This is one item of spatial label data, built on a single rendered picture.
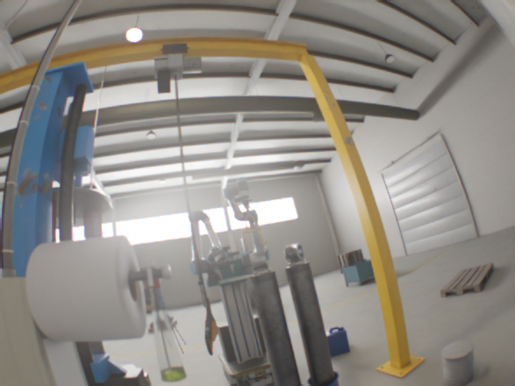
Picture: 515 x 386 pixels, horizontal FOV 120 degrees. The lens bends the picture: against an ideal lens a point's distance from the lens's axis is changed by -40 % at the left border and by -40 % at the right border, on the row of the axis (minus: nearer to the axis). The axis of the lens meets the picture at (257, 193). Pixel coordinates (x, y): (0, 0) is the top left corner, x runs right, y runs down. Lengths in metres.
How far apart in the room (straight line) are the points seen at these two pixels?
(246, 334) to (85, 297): 2.90
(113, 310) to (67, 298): 0.11
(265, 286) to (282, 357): 0.60
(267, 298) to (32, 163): 1.76
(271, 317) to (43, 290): 1.63
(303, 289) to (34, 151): 2.03
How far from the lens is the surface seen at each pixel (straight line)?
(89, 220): 1.83
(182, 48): 3.05
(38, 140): 1.45
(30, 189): 1.33
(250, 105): 6.71
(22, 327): 0.70
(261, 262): 1.93
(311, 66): 3.36
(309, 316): 2.07
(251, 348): 3.38
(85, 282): 0.55
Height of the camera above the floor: 1.54
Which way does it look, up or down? 17 degrees up
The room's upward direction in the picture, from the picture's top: 13 degrees counter-clockwise
